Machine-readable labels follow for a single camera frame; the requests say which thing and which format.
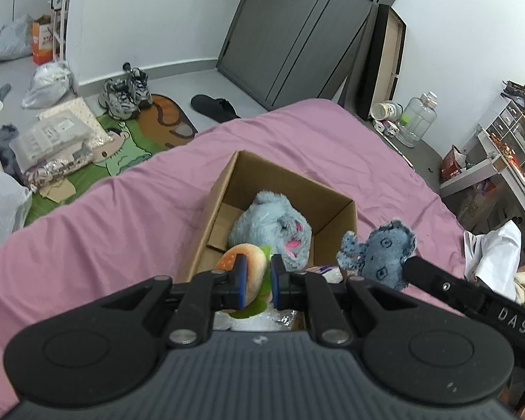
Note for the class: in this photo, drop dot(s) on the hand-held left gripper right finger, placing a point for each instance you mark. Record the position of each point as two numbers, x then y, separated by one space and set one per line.
276 281

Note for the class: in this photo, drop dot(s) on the grey furry cloth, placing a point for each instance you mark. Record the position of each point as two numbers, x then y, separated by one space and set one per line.
8 148

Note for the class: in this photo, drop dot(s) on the clear plastic water jug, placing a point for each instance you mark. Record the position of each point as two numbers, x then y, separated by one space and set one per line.
415 120

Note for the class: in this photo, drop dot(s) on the white crumpled cloth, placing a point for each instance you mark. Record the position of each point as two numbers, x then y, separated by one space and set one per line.
494 253

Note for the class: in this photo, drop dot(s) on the grey plastic bag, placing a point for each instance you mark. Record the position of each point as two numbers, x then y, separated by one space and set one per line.
11 39

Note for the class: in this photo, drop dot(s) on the grey door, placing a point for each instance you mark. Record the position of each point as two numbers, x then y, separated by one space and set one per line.
288 30

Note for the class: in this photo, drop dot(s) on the white desk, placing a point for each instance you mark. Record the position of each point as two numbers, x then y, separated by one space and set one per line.
468 177

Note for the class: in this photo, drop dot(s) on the grey desk drawer organiser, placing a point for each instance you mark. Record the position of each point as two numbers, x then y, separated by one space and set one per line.
505 124

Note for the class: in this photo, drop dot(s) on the green cartoon floor rug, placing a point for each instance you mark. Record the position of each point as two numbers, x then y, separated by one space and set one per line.
131 157

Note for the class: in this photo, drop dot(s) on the orange carton box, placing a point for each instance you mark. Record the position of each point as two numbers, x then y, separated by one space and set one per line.
41 41

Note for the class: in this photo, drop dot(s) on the brown cardboard box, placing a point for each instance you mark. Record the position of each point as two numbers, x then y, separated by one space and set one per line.
280 183

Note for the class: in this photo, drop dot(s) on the blue printed tissue pack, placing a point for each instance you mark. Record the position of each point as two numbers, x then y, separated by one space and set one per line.
328 272

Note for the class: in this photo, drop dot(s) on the clear bag of white stuffing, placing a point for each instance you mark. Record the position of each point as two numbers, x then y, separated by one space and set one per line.
262 322

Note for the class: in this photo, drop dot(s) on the small blue-grey felt toy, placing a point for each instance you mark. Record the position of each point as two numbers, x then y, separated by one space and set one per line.
385 253

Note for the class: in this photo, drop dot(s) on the burger plush toy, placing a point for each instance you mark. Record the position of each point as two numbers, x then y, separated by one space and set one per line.
256 262

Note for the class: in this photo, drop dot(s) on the black slippers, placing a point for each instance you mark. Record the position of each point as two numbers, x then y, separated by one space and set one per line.
214 107

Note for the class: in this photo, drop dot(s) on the beige patterned package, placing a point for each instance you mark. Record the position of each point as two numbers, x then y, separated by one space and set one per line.
81 111

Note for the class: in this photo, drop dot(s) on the fluffy blue plush ball toy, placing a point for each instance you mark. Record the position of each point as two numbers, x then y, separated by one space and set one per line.
267 223

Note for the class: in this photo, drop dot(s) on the white plastic bag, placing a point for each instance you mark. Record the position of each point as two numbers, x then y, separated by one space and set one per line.
48 85

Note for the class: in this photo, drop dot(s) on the white paper cup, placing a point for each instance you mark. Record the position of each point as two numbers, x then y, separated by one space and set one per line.
386 110

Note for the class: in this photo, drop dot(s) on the orange plastic bag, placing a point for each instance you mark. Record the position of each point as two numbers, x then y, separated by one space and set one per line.
483 188

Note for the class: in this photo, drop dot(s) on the white shelf rack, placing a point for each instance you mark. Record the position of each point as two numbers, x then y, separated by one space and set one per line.
60 13

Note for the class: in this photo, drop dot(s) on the red basket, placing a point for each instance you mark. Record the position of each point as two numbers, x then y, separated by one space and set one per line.
453 162

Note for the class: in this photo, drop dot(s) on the grey wrapped package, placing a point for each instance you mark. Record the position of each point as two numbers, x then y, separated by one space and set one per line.
52 138

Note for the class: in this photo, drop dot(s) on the large white bag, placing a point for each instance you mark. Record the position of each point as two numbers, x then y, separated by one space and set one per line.
2 210

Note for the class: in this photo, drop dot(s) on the white power adapter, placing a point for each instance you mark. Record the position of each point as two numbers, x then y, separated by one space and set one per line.
387 128

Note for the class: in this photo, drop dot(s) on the grey sneaker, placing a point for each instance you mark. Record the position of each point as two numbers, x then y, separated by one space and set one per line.
139 87
118 100

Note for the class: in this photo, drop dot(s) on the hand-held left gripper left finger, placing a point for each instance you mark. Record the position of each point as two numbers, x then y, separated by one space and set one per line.
241 281

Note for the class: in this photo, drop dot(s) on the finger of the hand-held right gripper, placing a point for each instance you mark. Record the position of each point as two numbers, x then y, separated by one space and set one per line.
424 274

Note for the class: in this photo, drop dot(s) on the black framed board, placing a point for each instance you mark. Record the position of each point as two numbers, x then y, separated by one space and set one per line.
376 74

